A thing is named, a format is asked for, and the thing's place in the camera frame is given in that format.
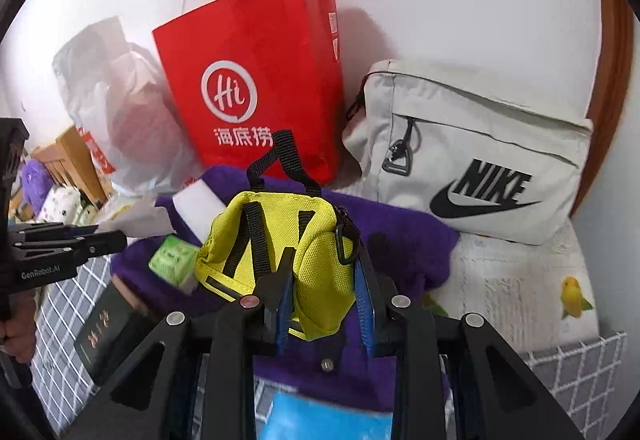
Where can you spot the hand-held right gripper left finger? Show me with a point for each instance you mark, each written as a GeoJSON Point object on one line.
{"type": "Point", "coordinates": [285, 305]}

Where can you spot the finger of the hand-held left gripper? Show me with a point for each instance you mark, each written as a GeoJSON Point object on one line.
{"type": "Point", "coordinates": [70, 231]}
{"type": "Point", "coordinates": [102, 244]}

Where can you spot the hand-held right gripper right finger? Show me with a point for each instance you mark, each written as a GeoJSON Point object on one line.
{"type": "Point", "coordinates": [364, 315]}

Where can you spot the green packet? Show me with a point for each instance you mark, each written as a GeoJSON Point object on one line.
{"type": "Point", "coordinates": [172, 265]}

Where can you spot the white sponge block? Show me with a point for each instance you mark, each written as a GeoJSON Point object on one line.
{"type": "Point", "coordinates": [200, 210]}

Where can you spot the person's left hand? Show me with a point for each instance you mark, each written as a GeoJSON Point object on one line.
{"type": "Point", "coordinates": [20, 322]}

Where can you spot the white dotted pillow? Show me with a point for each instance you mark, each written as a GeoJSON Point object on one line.
{"type": "Point", "coordinates": [60, 205]}

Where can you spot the purple plush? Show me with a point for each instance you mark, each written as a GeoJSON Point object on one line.
{"type": "Point", "coordinates": [35, 180]}

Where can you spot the grey checked blanket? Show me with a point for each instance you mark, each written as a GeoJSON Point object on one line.
{"type": "Point", "coordinates": [65, 320]}

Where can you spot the wooden headboard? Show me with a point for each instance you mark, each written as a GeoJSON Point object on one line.
{"type": "Point", "coordinates": [65, 154]}

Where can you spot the purple towel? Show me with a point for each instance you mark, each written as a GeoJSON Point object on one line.
{"type": "Point", "coordinates": [400, 240]}

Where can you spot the dark green tin box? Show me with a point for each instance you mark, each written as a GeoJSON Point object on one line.
{"type": "Point", "coordinates": [107, 335]}

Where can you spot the blue tissue pack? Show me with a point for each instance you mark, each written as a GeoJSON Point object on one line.
{"type": "Point", "coordinates": [320, 420]}

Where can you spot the white plastic shopping bag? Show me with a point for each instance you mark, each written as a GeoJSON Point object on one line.
{"type": "Point", "coordinates": [130, 119]}

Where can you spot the fruit print sheet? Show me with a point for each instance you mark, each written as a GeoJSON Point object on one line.
{"type": "Point", "coordinates": [510, 280]}

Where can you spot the grey waist bag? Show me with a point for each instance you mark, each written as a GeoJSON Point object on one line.
{"type": "Point", "coordinates": [475, 139]}

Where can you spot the red paper bag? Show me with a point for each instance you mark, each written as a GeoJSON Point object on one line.
{"type": "Point", "coordinates": [270, 59]}

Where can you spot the brown wooden door frame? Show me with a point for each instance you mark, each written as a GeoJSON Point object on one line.
{"type": "Point", "coordinates": [610, 69]}

